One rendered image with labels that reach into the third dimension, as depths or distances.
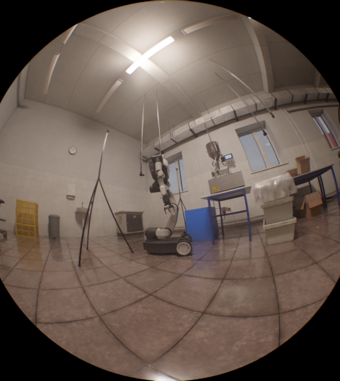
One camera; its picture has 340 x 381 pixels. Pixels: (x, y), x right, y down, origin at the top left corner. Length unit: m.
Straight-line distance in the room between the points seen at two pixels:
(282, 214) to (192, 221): 1.51
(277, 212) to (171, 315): 1.24
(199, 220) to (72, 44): 5.65
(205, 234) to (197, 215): 0.37
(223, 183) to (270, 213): 0.92
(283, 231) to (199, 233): 1.41
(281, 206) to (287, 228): 0.24
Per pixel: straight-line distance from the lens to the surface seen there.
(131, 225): 3.78
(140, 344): 0.54
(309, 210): 2.56
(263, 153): 4.28
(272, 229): 1.39
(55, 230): 3.48
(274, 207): 1.36
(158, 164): 1.58
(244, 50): 4.82
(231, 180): 1.87
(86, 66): 4.54
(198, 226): 2.12
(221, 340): 0.52
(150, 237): 1.67
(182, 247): 1.40
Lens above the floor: 0.46
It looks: 14 degrees up
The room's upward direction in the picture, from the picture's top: 6 degrees counter-clockwise
